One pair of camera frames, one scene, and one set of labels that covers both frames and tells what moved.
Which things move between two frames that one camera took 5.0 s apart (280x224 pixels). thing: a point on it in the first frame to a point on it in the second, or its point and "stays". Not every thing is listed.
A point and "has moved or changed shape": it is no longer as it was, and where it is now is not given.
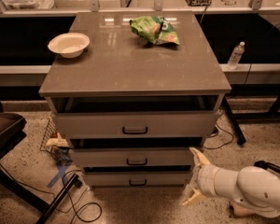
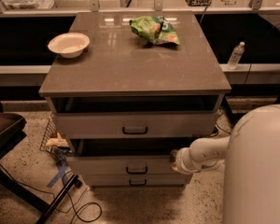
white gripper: (207, 180) to (181, 161)
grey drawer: (137, 125) stays
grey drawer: (137, 179) stays
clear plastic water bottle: (235, 56) stays
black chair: (7, 130) stays
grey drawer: (133, 157) has moved or changed shape
